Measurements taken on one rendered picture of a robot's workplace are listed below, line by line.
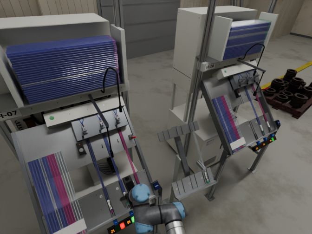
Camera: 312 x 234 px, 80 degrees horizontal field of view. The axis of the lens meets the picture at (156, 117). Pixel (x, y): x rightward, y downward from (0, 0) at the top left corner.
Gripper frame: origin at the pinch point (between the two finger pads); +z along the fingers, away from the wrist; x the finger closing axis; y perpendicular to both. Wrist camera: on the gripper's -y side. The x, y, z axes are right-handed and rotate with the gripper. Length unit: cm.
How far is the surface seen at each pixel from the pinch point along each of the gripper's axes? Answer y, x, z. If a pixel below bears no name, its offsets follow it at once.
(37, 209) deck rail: -15, -47, 10
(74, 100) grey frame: -63, -11, -16
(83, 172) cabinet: -33, -19, 49
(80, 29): -93, 3, -39
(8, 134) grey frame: -59, -50, -2
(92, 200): -6.9, -19.6, 13.0
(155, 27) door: -382, 281, 221
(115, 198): -1.9, -6.2, 14.3
